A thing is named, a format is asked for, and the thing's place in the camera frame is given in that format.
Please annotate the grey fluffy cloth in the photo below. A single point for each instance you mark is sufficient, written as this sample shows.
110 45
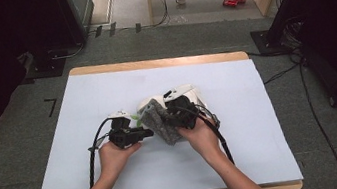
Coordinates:
163 129

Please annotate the red drink can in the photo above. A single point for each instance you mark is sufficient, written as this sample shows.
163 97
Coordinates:
241 0
229 3

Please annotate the person's right hand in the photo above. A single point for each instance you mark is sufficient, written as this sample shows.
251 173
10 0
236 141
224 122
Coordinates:
202 140

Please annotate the black tape corner mark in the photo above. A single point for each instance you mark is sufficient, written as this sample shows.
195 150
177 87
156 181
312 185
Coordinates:
53 105

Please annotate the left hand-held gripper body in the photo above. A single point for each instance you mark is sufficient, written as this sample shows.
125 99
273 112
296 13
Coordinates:
122 136

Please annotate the black stand base plate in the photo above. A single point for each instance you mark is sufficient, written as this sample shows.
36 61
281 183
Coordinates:
46 69
266 42

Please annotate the dark cabinet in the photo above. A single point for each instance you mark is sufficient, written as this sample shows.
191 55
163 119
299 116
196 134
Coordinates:
79 10

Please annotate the black tape strip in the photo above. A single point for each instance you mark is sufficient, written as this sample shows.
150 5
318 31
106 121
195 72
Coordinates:
112 29
138 28
98 31

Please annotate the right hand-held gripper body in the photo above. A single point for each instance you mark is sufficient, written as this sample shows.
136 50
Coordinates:
184 112

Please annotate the panda plush toy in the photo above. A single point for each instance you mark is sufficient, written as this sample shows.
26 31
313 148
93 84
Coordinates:
148 102

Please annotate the pale blue table mat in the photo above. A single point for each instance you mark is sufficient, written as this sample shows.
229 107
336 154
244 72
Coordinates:
168 172

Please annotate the person's left hand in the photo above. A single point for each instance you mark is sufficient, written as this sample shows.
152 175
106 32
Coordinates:
117 159

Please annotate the wooden table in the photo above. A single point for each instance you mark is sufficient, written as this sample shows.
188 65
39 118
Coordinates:
158 63

